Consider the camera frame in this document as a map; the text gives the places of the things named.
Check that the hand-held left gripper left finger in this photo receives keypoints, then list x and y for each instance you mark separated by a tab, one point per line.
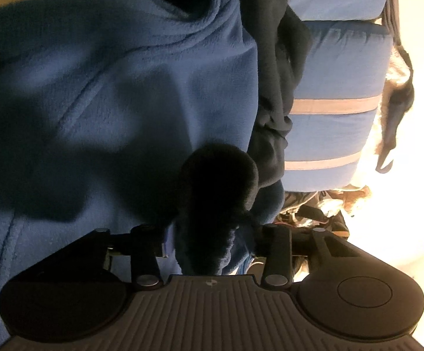
148	248

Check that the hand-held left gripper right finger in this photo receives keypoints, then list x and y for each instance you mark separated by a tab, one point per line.
277	248

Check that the blue and navy fleece jacket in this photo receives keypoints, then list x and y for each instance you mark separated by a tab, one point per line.
124	80

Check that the white black-striped cloth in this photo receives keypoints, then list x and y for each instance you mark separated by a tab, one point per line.
294	199

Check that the dark navy cloth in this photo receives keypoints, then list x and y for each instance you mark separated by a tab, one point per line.
398	91

